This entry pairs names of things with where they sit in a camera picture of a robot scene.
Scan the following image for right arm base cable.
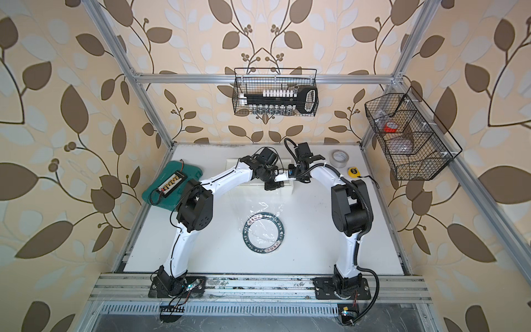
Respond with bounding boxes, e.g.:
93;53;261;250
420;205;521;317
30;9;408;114
337;267;382;326

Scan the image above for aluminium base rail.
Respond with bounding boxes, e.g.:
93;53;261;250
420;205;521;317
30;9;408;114
89;273;433;304

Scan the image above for green plastic tool case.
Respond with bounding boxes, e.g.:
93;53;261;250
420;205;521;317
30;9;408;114
142;160;203;210

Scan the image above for black wire basket right wall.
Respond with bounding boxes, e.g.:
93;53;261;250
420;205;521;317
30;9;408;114
365;87;463;181

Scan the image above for yellow tape measure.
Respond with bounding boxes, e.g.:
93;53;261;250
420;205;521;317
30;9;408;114
348;167;361;178

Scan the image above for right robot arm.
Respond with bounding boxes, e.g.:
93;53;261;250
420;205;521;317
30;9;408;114
283;138;374;300

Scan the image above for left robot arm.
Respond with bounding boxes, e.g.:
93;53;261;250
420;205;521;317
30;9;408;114
148;147;283;298

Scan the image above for red capped item in basket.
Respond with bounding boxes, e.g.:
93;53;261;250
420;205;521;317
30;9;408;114
383;121;399;134

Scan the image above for green rimmed white plate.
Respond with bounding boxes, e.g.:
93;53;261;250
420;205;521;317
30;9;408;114
242;212;285;254

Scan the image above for black wire basket back wall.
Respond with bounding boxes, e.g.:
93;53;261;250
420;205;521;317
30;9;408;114
232;66;319;117

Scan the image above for clear tape roll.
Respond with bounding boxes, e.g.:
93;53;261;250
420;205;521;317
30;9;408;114
330;149;350;168

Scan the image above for clear plastic wrap sheet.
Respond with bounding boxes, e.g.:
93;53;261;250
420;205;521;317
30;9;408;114
231;188;286;255

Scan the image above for black charger board with cables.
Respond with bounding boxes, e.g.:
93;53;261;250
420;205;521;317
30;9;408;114
148;160;188;206

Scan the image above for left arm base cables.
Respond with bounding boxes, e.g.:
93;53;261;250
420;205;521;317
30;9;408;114
159;279;204;324

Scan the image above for black wire basket wall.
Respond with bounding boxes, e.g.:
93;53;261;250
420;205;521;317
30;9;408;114
365;87;463;181
232;66;319;117

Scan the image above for black socket set holder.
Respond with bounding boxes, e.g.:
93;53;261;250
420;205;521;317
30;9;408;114
233;85;319;115

